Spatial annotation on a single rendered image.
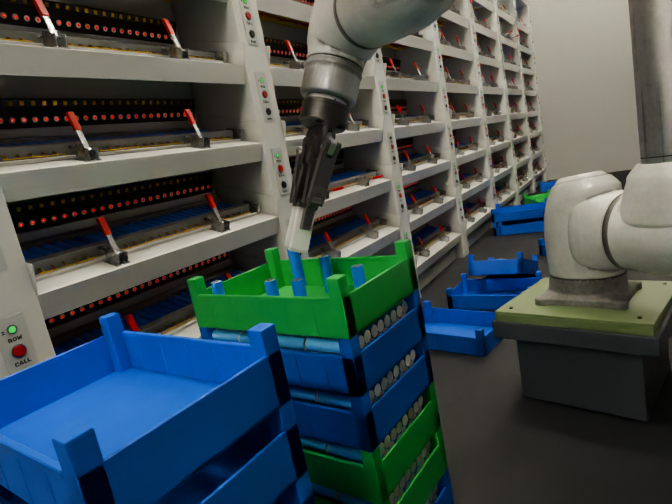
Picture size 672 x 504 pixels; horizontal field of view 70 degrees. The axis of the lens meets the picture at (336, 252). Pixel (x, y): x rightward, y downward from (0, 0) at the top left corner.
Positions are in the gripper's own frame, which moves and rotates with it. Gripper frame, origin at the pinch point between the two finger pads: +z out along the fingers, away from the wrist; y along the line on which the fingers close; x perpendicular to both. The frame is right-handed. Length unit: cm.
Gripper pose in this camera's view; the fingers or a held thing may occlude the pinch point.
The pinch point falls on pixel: (299, 229)
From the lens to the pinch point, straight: 75.2
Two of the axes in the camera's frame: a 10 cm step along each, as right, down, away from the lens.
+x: -8.9, -1.9, -4.3
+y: -4.1, -1.0, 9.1
